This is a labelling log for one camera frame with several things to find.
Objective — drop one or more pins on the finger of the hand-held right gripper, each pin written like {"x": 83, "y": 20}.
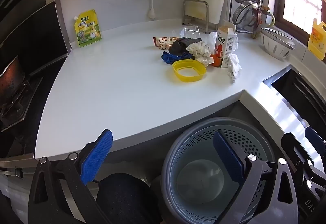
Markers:
{"x": 295, "y": 150}
{"x": 315, "y": 138}

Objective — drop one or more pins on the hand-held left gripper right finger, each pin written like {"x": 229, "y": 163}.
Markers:
{"x": 226, "y": 157}

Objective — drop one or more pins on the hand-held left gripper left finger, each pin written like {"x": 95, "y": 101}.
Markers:
{"x": 96, "y": 155}

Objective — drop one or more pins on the grey perforated waste bin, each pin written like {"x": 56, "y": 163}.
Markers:
{"x": 193, "y": 180}

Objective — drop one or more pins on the white plastic bag scrap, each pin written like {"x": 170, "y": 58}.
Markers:
{"x": 234, "y": 67}

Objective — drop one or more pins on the yellow plastic lid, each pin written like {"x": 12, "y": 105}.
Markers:
{"x": 178, "y": 73}

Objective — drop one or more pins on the orange peel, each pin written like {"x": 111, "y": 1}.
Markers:
{"x": 216, "y": 60}

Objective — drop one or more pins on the white paper towel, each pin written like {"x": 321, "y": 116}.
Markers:
{"x": 200, "y": 50}

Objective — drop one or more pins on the white drink carton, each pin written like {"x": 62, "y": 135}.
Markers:
{"x": 225, "y": 45}

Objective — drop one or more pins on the blue cloth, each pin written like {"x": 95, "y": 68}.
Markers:
{"x": 168, "y": 57}

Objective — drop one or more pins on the dark grey cloth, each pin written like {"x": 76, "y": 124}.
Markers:
{"x": 180, "y": 45}

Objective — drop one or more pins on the clear plastic cup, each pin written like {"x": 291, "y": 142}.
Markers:
{"x": 191, "y": 33}

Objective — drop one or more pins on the red white snack wrapper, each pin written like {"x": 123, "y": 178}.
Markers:
{"x": 163, "y": 41}

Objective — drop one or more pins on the black sink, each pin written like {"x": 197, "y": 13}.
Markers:
{"x": 305, "y": 96}

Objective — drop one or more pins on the person's dark trouser leg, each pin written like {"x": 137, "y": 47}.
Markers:
{"x": 124, "y": 201}

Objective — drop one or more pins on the black gas stove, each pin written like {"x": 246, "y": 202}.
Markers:
{"x": 17, "y": 106}

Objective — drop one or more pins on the white bowl with leaf pattern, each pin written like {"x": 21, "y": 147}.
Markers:
{"x": 275, "y": 49}

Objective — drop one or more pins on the yellow oil bottle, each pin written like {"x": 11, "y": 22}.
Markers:
{"x": 317, "y": 40}

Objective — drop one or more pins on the white bowl with striped rim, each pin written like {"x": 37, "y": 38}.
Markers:
{"x": 277, "y": 35}

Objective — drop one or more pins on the rusty wok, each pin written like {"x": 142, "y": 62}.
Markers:
{"x": 11, "y": 76}

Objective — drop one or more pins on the yellow seasoning pouch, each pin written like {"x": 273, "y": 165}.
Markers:
{"x": 86, "y": 30}

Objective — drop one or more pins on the glass pot lid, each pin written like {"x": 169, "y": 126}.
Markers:
{"x": 245, "y": 15}

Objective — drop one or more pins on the steel cutting board rack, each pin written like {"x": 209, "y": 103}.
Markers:
{"x": 187, "y": 20}

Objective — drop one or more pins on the black range hood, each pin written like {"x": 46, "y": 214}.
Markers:
{"x": 28, "y": 22}

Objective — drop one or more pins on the white bottle brush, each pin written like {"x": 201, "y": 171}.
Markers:
{"x": 152, "y": 11}

